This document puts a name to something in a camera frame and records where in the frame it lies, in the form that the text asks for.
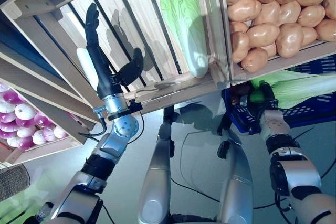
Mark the blue plastic shopping basket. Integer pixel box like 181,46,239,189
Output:
221,55,336,135

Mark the silver left robot leg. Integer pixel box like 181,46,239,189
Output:
136,105,176,224

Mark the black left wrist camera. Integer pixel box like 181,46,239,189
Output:
128,99,144,114

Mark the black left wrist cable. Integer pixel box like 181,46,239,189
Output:
78,107,109,141

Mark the slatted wooden cabbage crate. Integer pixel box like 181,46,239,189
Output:
0,0,232,116

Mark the napa cabbage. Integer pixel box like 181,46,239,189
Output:
156,0,212,78
248,69,336,110

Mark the wooden potato crate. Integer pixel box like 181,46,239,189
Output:
215,0,336,87

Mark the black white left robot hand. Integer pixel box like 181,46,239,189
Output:
76,2,144,98

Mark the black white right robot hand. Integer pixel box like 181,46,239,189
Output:
246,82,279,120

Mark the grey mesh cylinder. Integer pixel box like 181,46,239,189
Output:
0,164,32,204

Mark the wooden onion crate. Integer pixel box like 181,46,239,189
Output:
0,0,232,167

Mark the wooden turnip crate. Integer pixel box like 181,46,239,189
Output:
0,77,85,166

